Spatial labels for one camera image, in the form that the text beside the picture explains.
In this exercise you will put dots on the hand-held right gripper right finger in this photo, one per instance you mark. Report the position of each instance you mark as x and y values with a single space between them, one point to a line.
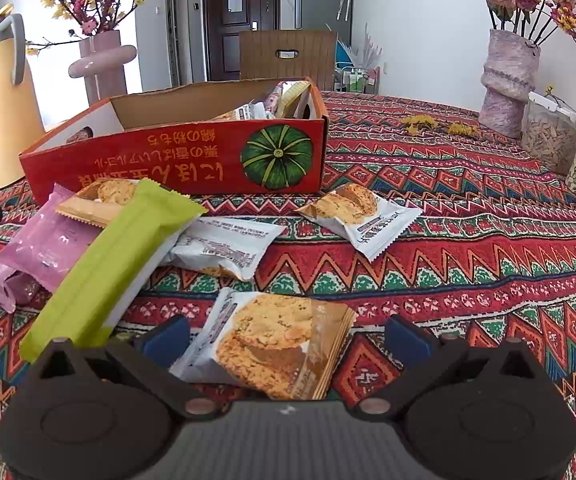
408 340

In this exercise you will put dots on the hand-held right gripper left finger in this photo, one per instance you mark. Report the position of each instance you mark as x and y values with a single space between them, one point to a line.
165 340

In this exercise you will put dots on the brown cookie packet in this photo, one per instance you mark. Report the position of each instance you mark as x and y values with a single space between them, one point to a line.
98 200
268 345

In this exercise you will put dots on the white snack packet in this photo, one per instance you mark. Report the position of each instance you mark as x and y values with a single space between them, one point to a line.
228 247
253 112

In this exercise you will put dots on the white cookie packet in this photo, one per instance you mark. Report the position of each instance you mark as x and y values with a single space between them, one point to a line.
363 215

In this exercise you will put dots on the red cardboard box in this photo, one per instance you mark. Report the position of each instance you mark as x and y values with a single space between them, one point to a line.
168 160

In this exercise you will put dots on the yellow silver snack packet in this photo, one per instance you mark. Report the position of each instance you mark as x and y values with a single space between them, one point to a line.
293 97

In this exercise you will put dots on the green snack packet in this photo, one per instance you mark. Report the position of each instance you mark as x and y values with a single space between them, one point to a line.
118 260

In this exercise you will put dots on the patterned tablecloth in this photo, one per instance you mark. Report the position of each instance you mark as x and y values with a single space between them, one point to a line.
468 260

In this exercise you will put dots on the pink vase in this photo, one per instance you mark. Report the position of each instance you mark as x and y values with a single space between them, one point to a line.
103 67

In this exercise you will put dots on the fallen yellow petals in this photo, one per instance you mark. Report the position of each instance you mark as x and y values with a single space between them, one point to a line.
423 122

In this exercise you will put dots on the printed pink snack packet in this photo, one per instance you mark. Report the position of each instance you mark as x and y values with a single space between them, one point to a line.
272 102

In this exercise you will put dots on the storage rack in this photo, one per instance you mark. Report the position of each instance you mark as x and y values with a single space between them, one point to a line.
358 77

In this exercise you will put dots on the textured pale vase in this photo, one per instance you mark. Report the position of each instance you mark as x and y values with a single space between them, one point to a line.
508 85

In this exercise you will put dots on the wooden chair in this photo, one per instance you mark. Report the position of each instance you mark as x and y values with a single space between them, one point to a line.
308 65

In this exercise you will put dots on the dark door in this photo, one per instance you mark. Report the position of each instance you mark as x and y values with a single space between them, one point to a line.
240 35

